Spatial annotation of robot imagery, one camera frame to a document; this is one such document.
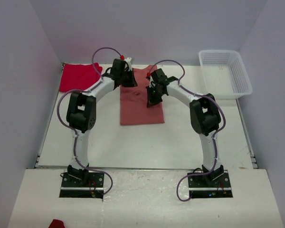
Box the salmon pink t shirt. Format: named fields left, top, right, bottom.
left=120, top=65, right=164, bottom=126

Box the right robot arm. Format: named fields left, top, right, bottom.
left=146, top=68, right=223, bottom=187

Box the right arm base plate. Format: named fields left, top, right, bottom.
left=188, top=170, right=233, bottom=199

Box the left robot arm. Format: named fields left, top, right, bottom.
left=66, top=57, right=137, bottom=187

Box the red cloth at bottom edge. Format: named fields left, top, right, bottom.
left=48, top=219, right=65, bottom=228

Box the white plastic basket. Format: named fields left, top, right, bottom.
left=199, top=50, right=253, bottom=99

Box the folded red t shirt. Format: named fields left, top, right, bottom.
left=59, top=63, right=103, bottom=93

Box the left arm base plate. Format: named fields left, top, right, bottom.
left=59, top=168, right=104, bottom=199

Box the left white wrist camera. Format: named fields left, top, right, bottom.
left=124, top=57, right=133, bottom=71

